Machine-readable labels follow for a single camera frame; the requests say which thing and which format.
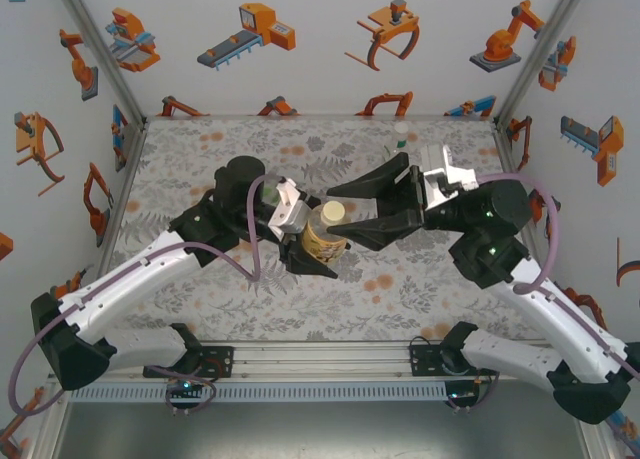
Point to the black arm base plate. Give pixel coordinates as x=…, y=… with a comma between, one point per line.
x=220, y=361
x=425, y=361

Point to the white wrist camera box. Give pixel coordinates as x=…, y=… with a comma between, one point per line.
x=290, y=209
x=445, y=174

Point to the aluminium side rail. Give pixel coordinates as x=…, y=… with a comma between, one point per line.
x=510, y=144
x=131, y=164

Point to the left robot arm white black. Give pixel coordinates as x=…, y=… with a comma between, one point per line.
x=130, y=279

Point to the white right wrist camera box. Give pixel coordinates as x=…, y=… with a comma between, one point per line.
x=445, y=174

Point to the grey metal lower panel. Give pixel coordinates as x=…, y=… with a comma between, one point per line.
x=320, y=434

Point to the aluminium frame leg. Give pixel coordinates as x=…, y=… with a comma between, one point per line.
x=47, y=429
x=597, y=444

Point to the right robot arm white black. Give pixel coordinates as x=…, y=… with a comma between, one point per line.
x=550, y=319

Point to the aluminium corner post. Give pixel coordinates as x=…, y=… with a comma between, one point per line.
x=100, y=54
x=542, y=54

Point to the small circuit board with LED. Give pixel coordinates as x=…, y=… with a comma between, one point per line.
x=462, y=393
x=186, y=385

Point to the pale yellow bottle cap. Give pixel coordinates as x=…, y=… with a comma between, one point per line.
x=333, y=214

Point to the aluminium frame rail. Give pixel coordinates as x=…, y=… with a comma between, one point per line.
x=320, y=361

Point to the white bottle cap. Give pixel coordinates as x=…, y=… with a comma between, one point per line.
x=401, y=128

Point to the thin aluminium rail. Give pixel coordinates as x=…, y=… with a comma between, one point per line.
x=320, y=115

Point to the yellow tea bottle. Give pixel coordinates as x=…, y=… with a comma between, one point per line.
x=320, y=244

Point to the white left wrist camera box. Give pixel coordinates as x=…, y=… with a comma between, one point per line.
x=290, y=209

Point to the floral patterned tablecloth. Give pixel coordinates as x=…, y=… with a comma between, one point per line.
x=320, y=319

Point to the clear bottle green soda label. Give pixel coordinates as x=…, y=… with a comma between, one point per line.
x=270, y=191

